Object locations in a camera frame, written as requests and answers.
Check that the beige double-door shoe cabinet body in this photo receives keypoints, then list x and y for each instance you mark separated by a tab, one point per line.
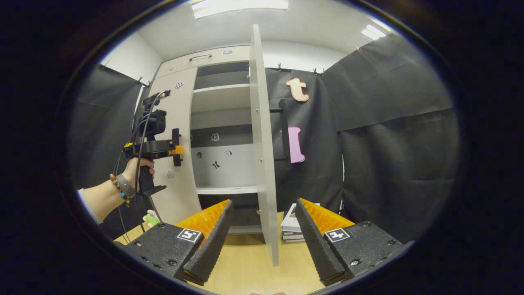
229	164

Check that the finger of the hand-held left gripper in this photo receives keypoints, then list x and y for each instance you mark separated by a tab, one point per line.
177	150

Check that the beige cabinet drawer front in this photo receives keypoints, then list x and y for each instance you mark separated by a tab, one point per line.
221	61

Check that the ceiling light panel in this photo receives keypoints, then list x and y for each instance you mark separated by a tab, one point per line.
373	32
239	6

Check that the grey wristband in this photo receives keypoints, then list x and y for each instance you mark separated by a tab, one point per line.
126	186

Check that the beige shoe cabinet door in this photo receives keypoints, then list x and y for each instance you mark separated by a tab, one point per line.
180	192
262	143

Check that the white cabinet shelf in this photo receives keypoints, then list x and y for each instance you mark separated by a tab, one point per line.
227	190
221	98

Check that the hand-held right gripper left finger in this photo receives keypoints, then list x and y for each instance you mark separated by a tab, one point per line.
213	239

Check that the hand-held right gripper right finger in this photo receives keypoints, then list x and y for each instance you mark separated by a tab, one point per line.
317	239

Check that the white cover book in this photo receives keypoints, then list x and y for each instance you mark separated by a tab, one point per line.
291	219

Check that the pink and green plush toy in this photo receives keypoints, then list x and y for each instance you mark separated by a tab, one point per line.
151	219

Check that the dark spine book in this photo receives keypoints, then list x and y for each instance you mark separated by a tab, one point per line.
292	237

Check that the black backdrop cloth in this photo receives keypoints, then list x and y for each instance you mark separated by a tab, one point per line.
389	123

